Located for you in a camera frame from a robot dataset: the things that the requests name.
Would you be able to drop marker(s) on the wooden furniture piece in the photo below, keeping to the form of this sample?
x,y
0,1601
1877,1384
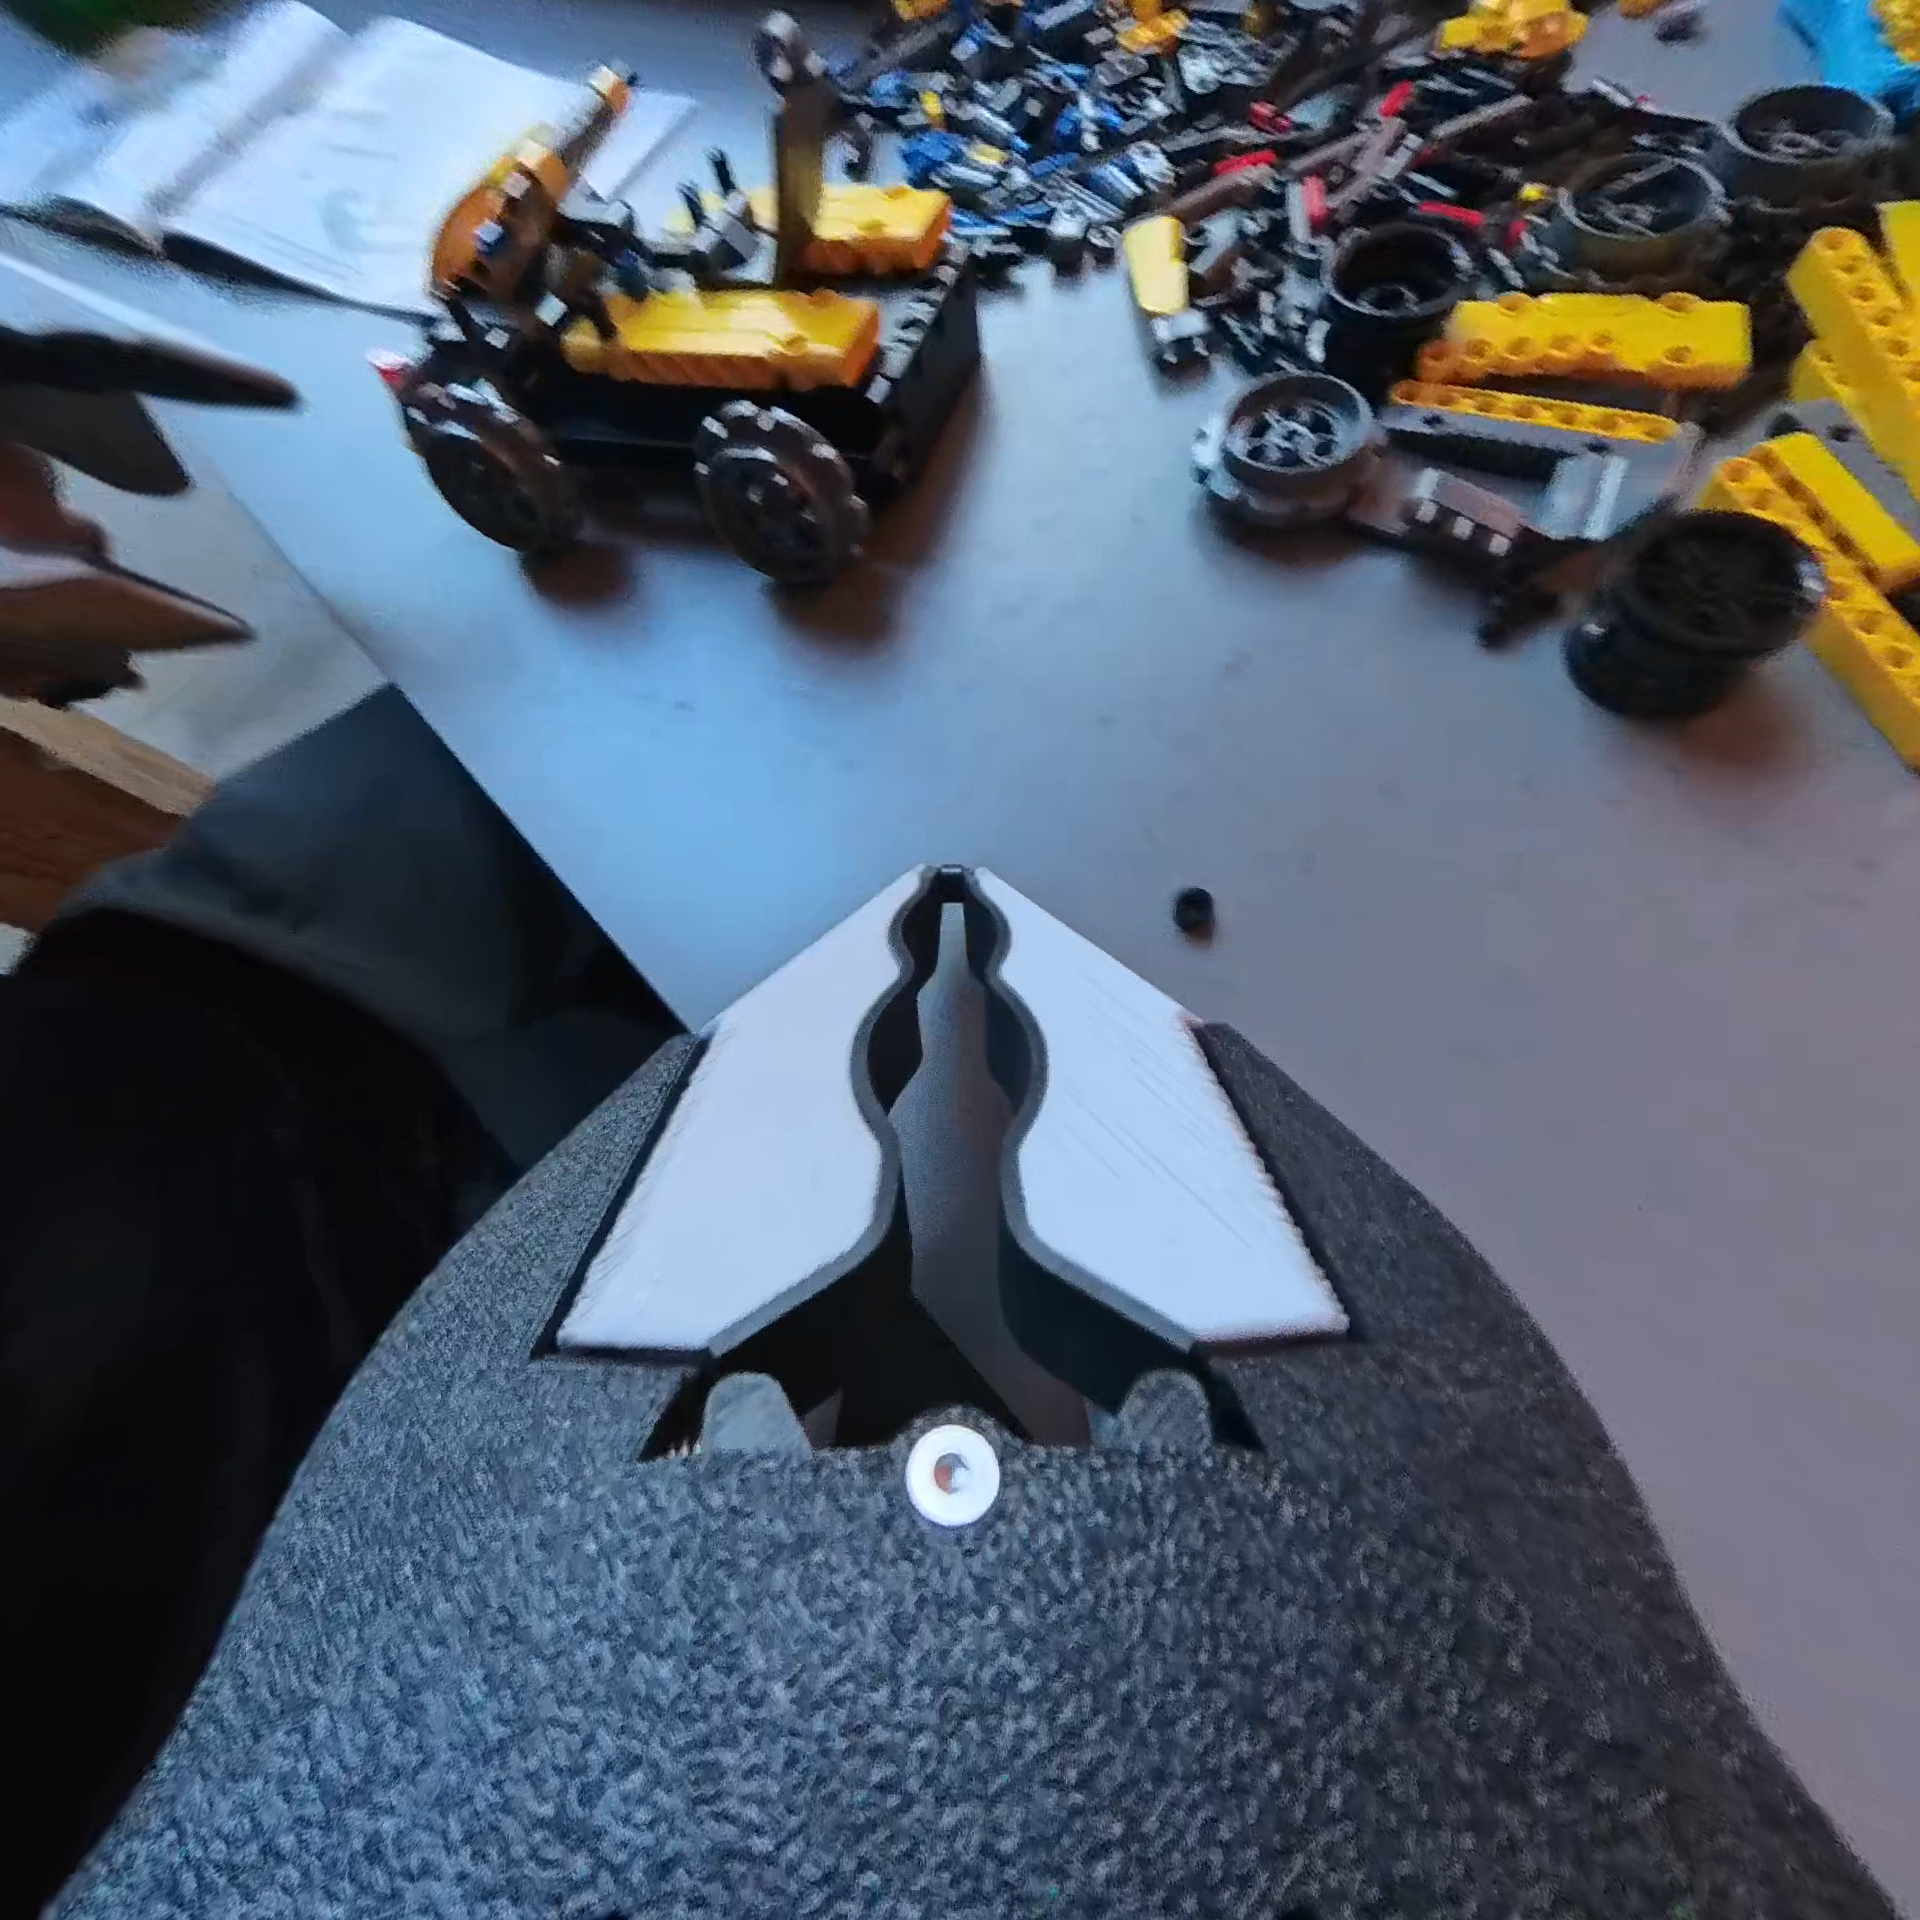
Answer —
x,y
90,811

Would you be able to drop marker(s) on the yellow black brick toy car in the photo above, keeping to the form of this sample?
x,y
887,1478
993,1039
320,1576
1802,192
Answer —
x,y
721,340

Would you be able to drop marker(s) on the blue brick separator tool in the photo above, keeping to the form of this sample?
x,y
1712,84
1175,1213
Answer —
x,y
1853,53

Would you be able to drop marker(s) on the grey desk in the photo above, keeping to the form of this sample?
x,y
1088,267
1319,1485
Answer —
x,y
1200,721

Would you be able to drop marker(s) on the person's dark clothing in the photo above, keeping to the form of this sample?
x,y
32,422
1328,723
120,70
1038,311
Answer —
x,y
225,1201

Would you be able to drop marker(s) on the open instruction booklet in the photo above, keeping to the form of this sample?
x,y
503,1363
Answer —
x,y
301,136

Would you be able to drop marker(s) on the person's left hand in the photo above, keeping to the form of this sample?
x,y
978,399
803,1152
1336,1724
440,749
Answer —
x,y
37,511

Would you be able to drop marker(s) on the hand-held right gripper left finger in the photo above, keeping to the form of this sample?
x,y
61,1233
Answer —
x,y
750,1184

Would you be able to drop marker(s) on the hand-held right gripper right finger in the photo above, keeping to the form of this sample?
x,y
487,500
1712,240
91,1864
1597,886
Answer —
x,y
1170,1184

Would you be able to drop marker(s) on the pile of yellow beam bricks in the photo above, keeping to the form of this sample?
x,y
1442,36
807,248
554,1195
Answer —
x,y
1589,340

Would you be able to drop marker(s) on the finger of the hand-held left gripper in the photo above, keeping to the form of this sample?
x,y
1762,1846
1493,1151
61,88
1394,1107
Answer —
x,y
136,375
106,623

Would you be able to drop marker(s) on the pile of small brick pieces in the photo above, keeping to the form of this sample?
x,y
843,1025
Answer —
x,y
1080,107

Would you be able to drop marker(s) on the yellow curved panel piece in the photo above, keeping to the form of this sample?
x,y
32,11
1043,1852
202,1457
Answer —
x,y
1154,264

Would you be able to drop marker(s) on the small black round piece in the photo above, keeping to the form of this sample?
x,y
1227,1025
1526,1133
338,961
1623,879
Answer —
x,y
1194,912

